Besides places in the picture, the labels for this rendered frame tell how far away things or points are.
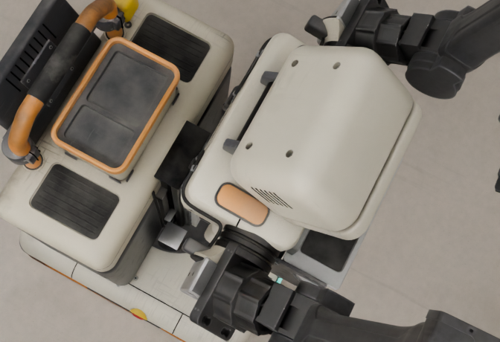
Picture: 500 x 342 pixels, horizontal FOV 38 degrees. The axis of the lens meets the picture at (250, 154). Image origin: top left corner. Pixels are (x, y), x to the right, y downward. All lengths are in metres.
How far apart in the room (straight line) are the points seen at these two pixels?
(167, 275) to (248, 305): 0.98
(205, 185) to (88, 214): 0.48
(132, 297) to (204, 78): 0.69
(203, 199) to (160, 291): 0.96
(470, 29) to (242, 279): 0.43
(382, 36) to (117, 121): 0.52
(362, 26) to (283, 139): 0.28
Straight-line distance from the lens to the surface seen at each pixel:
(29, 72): 1.38
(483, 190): 2.39
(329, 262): 1.16
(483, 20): 0.93
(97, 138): 1.33
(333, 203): 0.85
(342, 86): 0.86
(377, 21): 1.07
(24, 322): 2.23
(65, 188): 1.42
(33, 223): 1.41
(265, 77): 0.98
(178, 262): 1.91
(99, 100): 1.35
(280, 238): 0.97
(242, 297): 0.94
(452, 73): 1.00
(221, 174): 0.96
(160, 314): 1.90
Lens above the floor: 2.18
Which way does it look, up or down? 75 degrees down
